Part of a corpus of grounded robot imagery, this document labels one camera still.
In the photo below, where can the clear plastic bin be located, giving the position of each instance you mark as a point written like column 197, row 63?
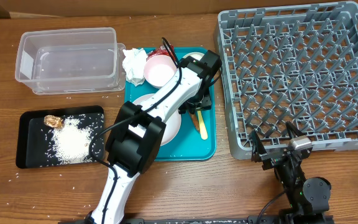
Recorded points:
column 66, row 61

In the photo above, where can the orange carrot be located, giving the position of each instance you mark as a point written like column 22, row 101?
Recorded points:
column 195, row 122

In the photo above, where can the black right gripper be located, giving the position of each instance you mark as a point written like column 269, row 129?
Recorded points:
column 272, row 159

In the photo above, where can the pale green bowl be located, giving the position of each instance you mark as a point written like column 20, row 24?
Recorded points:
column 194, row 55

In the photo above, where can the white rice pile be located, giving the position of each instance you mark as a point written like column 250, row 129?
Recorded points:
column 70, row 144

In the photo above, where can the black tray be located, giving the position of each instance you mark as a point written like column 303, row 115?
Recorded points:
column 31, row 143

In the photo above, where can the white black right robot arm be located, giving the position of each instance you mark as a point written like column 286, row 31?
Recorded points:
column 308, row 198

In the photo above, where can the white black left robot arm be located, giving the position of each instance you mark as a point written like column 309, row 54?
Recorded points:
column 129, row 146

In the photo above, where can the crumpled white napkin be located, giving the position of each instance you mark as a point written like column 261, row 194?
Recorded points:
column 134, row 64

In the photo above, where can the pink bowl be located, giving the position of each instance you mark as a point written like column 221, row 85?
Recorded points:
column 159, row 70

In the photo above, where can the teal tray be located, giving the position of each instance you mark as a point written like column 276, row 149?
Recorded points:
column 187, row 145

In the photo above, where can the brown granola chunk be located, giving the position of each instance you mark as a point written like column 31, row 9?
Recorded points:
column 54, row 121

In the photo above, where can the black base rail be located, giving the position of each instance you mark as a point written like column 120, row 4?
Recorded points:
column 197, row 221

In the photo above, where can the white pink plate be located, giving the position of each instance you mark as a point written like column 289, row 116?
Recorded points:
column 173, row 124

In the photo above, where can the grey dishwasher rack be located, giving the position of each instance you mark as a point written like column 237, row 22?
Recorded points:
column 295, row 64

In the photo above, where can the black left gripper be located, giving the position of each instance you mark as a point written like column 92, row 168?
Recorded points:
column 206, row 105

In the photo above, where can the red snack wrapper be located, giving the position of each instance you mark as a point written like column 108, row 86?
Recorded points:
column 161, row 51

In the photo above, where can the yellow plastic spoon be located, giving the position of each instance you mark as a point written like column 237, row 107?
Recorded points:
column 203, row 131

